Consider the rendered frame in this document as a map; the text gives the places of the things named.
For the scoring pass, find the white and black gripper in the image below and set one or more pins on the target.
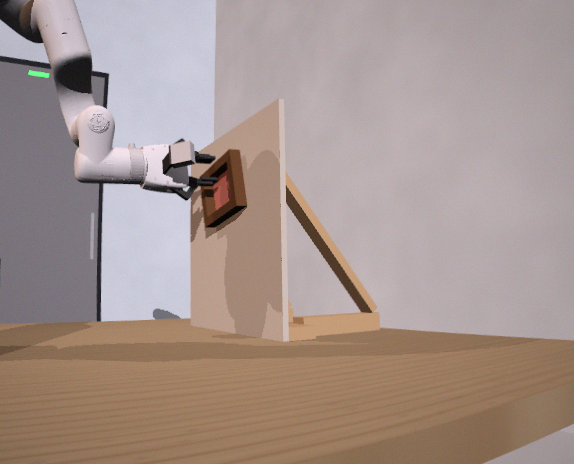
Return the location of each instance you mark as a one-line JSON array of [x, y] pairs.
[[176, 178]]

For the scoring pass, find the beige flat board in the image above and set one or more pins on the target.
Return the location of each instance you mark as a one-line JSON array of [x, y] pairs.
[[238, 269]]

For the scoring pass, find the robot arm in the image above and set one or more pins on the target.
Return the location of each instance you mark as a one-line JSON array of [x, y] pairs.
[[57, 24]]

